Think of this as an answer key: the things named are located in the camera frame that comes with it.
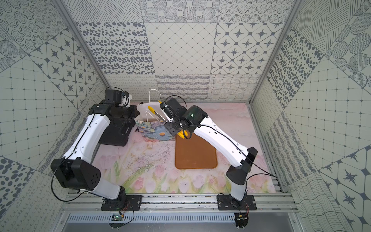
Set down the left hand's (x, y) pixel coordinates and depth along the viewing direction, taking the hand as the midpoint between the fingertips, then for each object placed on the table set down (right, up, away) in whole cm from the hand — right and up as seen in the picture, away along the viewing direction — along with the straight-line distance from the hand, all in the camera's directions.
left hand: (143, 112), depth 80 cm
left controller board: (-11, -53, -9) cm, 55 cm away
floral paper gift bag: (+5, -5, -4) cm, 8 cm away
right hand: (+20, -7, -9) cm, 23 cm away
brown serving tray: (+30, -26, +12) cm, 42 cm away
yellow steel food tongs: (+23, -10, -17) cm, 30 cm away
